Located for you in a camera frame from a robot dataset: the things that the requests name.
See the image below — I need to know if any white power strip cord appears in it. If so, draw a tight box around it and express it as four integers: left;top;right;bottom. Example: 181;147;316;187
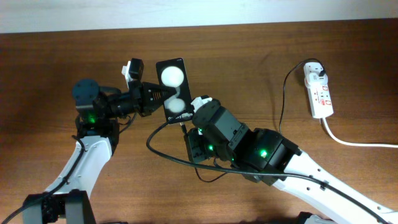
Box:
320;117;398;149

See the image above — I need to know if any white power strip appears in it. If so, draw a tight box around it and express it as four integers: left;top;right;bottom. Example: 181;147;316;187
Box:
303;62;335;119

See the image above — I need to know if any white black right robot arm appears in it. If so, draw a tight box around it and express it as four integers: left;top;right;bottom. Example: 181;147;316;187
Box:
185;97;397;223

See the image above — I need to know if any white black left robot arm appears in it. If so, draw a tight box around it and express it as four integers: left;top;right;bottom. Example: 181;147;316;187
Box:
22;78;177;223

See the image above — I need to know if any black smartphone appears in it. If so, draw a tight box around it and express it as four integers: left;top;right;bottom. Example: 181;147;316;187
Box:
156;58;193;124

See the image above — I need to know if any white usb charger plug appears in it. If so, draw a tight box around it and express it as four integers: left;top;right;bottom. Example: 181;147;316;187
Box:
303;62;328;88

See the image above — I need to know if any black usb charging cable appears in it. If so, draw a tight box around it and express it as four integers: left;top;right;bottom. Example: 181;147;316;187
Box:
178;58;326;184

